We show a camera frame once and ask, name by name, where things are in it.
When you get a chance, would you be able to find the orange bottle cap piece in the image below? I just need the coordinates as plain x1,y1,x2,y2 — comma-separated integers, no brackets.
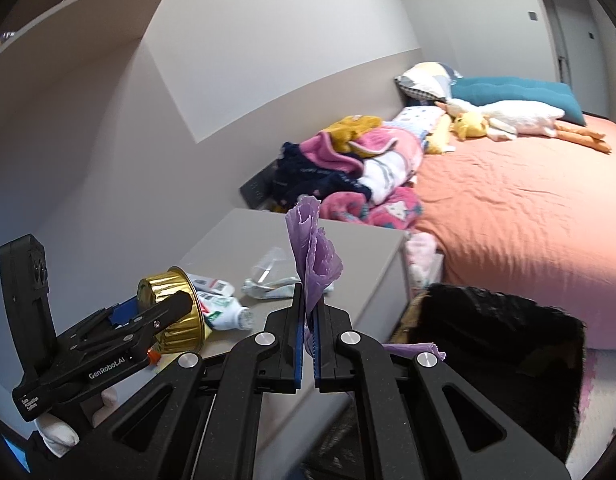
147,349,161,365

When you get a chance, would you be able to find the grey snack wrapper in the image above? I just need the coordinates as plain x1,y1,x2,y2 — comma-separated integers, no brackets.
240,275,335,302

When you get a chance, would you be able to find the gold foil cup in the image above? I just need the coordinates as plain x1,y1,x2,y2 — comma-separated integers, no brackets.
136,266,206,354

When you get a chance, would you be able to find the purple plastic bag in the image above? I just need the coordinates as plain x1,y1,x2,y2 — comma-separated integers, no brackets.
285,195,344,316

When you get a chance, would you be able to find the white cardboard box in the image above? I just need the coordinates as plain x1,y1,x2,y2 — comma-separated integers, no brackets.
187,273,235,297

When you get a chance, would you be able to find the clear plastic cup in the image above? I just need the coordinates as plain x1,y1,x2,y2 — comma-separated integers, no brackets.
250,247,295,285

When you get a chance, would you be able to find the white green plastic bottle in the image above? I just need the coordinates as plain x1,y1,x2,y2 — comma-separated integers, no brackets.
196,292,255,332

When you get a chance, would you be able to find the black lined trash bin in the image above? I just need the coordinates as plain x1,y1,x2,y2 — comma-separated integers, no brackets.
382,285,585,479

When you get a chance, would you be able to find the white gloved left hand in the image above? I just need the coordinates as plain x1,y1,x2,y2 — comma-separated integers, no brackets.
34,387,120,457

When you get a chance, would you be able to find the pile of pink blankets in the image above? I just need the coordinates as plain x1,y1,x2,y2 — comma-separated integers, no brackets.
270,115,429,230

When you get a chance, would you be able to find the bed with orange cover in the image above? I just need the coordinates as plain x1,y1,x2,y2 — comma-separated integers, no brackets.
415,116,616,350

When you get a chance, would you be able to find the yellow duck plush toy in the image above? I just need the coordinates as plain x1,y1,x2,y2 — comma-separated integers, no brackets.
451,112,489,141

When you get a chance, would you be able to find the patterned grey white pillow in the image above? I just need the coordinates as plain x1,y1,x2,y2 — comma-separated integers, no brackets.
395,62,462,102

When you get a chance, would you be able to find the white goose plush toy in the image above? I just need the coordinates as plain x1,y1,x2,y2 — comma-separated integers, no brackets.
435,99,612,154

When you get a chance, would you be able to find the teal cushion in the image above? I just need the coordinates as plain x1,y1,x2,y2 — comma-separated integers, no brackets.
451,77,586,126

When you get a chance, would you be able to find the pink grey foam floor mat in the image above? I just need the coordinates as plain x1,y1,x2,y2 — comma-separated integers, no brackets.
566,349,616,479

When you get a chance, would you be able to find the white room door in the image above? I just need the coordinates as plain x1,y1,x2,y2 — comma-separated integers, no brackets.
542,0,610,117

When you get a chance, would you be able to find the black wall socket panel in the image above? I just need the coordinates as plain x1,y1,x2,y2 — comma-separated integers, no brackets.
239,160,277,209

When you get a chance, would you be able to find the white wall shelf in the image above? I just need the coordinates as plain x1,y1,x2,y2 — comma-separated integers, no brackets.
0,0,163,89

